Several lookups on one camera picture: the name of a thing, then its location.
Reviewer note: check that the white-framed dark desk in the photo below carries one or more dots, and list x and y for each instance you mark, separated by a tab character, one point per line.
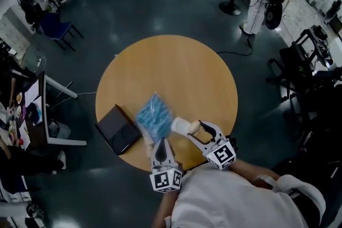
45	114

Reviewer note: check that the blue plastic bag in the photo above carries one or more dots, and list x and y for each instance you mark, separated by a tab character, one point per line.
155	117

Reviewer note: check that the person's right forearm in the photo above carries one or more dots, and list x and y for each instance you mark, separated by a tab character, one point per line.
248	169

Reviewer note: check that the person's white shirt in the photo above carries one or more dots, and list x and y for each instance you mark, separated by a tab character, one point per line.
227	200

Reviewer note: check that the beige round ball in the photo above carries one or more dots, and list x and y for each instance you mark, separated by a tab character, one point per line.
194	127

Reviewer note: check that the black metal rack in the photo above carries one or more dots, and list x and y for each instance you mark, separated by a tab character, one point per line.
312	45

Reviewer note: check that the flat black box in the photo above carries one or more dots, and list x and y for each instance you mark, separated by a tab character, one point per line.
119	129

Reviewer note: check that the white paper sheet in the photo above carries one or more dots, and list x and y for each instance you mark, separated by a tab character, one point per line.
32	92

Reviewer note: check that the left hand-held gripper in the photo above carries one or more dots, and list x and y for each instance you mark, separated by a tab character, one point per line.
165	180

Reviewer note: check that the person's left forearm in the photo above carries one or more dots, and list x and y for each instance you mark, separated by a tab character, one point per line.
164	208

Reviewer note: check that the white power strip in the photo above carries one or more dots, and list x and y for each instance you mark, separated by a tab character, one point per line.
40	64

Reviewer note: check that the black office chair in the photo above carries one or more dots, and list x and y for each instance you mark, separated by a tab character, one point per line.
302	82

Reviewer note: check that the white cylindrical cup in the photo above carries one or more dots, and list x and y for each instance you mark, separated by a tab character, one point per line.
180	126

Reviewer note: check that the blue chair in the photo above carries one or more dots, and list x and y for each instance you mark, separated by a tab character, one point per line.
54	25

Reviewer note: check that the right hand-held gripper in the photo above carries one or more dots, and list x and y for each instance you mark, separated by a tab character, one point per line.
221	155

